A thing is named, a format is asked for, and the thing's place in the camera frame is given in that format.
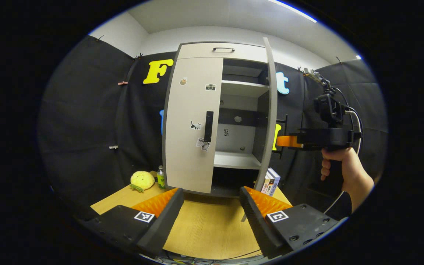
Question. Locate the green bottle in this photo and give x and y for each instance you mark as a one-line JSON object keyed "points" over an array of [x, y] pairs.
{"points": [[161, 179]]}

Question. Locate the stack of books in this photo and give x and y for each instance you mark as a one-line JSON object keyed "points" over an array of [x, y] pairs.
{"points": [[272, 182]]}

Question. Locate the white narrow cabinet shelf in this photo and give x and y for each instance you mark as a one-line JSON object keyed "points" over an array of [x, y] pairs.
{"points": [[243, 88]]}

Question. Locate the black backdrop cloth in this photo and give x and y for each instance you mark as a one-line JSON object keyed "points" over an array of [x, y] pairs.
{"points": [[83, 121]]}

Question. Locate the beige cabinet drawer front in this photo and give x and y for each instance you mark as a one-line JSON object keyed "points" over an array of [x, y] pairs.
{"points": [[201, 51]]}

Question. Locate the beige cabinet door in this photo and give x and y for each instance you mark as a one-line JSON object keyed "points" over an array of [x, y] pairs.
{"points": [[186, 154], [269, 110]]}

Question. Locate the beige double-door shoe cabinet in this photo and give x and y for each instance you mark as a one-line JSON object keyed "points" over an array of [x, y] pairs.
{"points": [[234, 140]]}

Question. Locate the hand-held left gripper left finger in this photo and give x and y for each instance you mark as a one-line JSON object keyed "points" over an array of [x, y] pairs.
{"points": [[162, 224]]}

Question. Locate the white deep cabinet shelf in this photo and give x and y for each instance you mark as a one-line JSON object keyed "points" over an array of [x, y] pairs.
{"points": [[236, 160]]}

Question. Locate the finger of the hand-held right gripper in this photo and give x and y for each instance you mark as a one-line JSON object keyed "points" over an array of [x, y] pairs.
{"points": [[289, 141]]}

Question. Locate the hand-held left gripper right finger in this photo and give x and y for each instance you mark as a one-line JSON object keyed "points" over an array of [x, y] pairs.
{"points": [[258, 224]]}

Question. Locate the yellow plush toy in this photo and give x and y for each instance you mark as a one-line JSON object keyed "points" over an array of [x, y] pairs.
{"points": [[142, 180]]}

